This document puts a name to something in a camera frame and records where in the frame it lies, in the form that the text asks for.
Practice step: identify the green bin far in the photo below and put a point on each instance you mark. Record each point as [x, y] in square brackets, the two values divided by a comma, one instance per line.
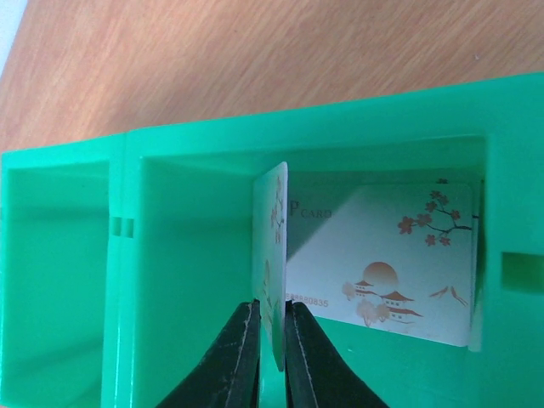
[59, 211]

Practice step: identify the green bin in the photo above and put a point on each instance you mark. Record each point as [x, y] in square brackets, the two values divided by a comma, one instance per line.
[179, 257]
[59, 211]

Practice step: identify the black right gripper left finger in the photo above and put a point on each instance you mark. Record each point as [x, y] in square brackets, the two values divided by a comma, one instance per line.
[228, 373]

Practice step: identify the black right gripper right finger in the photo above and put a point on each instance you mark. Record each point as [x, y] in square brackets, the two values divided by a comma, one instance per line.
[316, 374]

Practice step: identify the green bin middle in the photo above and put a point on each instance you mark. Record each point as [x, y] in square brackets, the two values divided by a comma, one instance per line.
[179, 257]

